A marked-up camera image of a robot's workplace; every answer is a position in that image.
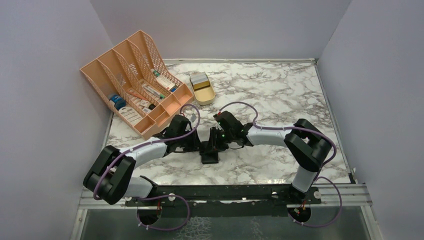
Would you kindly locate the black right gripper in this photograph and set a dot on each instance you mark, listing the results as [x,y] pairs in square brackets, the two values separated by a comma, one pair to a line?
[215,144]

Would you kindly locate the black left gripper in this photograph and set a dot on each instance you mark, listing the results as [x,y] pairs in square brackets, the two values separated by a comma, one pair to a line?
[195,145]

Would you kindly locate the black leather card holder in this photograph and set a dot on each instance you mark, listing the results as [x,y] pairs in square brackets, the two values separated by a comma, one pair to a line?
[209,153]

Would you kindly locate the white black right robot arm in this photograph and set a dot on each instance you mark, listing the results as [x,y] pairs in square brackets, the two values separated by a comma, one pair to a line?
[307,144]

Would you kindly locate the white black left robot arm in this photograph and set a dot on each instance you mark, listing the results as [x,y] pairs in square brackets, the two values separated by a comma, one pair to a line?
[110,175]

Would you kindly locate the beige card tray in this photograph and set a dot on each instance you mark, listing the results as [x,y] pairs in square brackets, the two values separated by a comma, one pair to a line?
[205,96]

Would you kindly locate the white label card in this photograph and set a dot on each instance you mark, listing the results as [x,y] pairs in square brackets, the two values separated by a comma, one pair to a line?
[131,115]

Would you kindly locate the white glue stick box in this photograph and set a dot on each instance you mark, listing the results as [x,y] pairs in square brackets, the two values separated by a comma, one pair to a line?
[163,81]

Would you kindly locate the orange pen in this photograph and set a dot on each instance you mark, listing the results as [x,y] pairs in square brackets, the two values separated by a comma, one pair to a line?
[135,94]

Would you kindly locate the orange plastic desk organizer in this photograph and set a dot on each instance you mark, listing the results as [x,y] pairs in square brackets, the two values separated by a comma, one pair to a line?
[127,66]

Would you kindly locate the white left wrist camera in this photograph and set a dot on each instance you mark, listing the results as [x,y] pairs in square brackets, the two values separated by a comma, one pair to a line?
[192,118]

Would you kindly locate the black mounting base rail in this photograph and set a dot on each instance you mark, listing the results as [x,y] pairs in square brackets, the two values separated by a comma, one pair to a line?
[214,201]

